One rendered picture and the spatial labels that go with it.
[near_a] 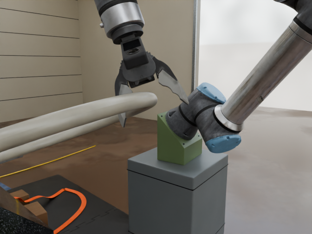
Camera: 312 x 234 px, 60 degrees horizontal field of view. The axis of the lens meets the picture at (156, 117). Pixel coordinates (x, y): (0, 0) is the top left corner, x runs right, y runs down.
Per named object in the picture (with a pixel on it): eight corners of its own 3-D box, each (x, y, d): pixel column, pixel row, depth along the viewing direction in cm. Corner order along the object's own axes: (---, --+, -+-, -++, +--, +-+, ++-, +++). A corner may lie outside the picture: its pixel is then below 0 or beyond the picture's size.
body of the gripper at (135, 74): (160, 80, 65) (144, 33, 65) (160, 75, 57) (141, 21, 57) (131, 91, 66) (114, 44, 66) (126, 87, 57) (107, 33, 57)
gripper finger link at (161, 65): (181, 75, 59) (147, 52, 59) (181, 74, 58) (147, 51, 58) (168, 93, 59) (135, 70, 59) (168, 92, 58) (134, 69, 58)
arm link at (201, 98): (196, 106, 147) (219, 83, 138) (208, 130, 137) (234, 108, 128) (176, 99, 138) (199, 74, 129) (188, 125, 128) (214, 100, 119)
